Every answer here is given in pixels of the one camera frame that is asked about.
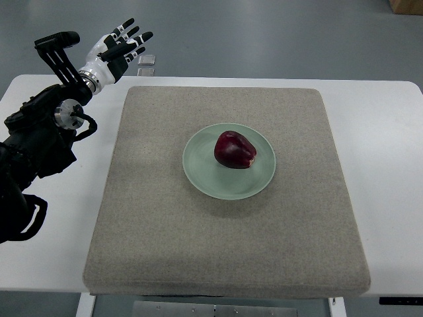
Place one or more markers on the cardboard box corner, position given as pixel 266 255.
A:
pixel 407 7

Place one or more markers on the white table leg left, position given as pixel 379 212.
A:
pixel 86 305

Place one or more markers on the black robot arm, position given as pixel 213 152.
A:
pixel 41 135

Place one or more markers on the red apple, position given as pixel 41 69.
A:
pixel 234 150

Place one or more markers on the black table control panel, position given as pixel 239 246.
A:
pixel 401 301

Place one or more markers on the white table leg right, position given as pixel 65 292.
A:
pixel 337 307

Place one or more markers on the white table leg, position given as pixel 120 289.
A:
pixel 86 305
pixel 337 307

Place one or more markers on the upper clear floor tile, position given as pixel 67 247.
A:
pixel 146 60

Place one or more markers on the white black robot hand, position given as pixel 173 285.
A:
pixel 109 58

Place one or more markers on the light green plate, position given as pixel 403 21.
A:
pixel 218 181

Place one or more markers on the beige fabric cushion mat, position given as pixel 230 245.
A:
pixel 284 228

